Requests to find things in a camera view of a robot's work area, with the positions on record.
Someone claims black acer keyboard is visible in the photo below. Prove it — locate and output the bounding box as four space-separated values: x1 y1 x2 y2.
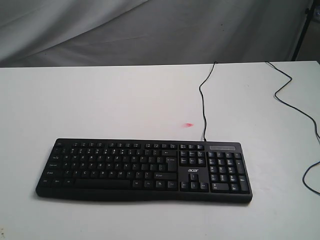
35 138 253 204

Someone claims red mark on table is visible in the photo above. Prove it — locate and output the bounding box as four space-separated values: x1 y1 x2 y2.
182 123 194 128

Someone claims grey backdrop cloth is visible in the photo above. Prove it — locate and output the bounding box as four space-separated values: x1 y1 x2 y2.
0 0 312 67

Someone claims black tripod stand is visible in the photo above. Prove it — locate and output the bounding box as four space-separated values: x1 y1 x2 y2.
291 0 317 62

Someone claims black keyboard cable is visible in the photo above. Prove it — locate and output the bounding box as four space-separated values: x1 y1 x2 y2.
198 61 217 142

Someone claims thin black cable right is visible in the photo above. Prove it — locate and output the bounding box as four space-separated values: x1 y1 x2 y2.
265 61 320 195

